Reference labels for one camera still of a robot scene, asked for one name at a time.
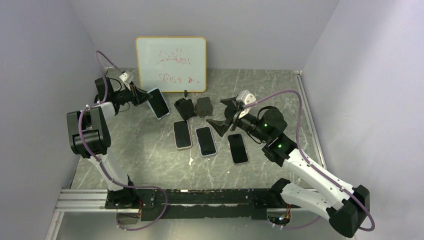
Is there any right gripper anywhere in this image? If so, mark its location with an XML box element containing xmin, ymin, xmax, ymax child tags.
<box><xmin>206</xmin><ymin>96</ymin><xmax>270</xmax><ymax>143</ymax></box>

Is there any yellow framed whiteboard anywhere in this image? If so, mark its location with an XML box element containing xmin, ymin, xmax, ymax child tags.
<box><xmin>135</xmin><ymin>36</ymin><xmax>207</xmax><ymax>93</ymax></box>

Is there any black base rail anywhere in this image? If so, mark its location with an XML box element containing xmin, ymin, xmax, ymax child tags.
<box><xmin>54</xmin><ymin>188</ymin><xmax>302</xmax><ymax>222</ymax></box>

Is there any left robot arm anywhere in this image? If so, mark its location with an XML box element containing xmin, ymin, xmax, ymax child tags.
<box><xmin>66</xmin><ymin>77</ymin><xmax>153</xmax><ymax>208</ymax></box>

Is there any phone with beige case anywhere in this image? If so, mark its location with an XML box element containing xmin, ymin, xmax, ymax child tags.
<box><xmin>173</xmin><ymin>120</ymin><xmax>192</xmax><ymax>150</ymax></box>

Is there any phone with pink case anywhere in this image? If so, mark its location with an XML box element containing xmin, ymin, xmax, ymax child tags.
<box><xmin>227</xmin><ymin>134</ymin><xmax>249</xmax><ymax>165</ymax></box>

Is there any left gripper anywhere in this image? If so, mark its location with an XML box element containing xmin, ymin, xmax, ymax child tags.
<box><xmin>112</xmin><ymin>81</ymin><xmax>153</xmax><ymax>108</ymax></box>

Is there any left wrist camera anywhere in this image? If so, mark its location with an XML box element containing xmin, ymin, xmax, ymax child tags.
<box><xmin>119</xmin><ymin>71</ymin><xmax>134</xmax><ymax>84</ymax></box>

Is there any dark grey metal phone stand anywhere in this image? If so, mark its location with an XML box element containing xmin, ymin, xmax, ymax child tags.
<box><xmin>194</xmin><ymin>96</ymin><xmax>213</xmax><ymax>118</ymax></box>

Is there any phone with blue case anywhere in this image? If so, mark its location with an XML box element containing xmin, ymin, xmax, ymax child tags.
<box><xmin>147</xmin><ymin>88</ymin><xmax>170</xmax><ymax>120</ymax></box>

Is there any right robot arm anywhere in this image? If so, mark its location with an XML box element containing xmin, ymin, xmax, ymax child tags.
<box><xmin>206</xmin><ymin>97</ymin><xmax>370</xmax><ymax>238</ymax></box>

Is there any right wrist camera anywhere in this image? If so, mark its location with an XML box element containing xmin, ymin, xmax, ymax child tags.
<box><xmin>236</xmin><ymin>90</ymin><xmax>257</xmax><ymax>110</ymax></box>

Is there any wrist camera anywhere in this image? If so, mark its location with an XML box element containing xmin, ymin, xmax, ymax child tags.
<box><xmin>119</xmin><ymin>71</ymin><xmax>134</xmax><ymax>84</ymax></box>
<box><xmin>236</xmin><ymin>90</ymin><xmax>257</xmax><ymax>110</ymax></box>

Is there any black folding phone stand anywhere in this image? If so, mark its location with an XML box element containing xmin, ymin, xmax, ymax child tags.
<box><xmin>174</xmin><ymin>90</ymin><xmax>197</xmax><ymax>121</ymax></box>

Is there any phone with lilac case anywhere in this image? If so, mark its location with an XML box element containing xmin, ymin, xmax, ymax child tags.
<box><xmin>195</xmin><ymin>126</ymin><xmax>217</xmax><ymax>157</ymax></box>

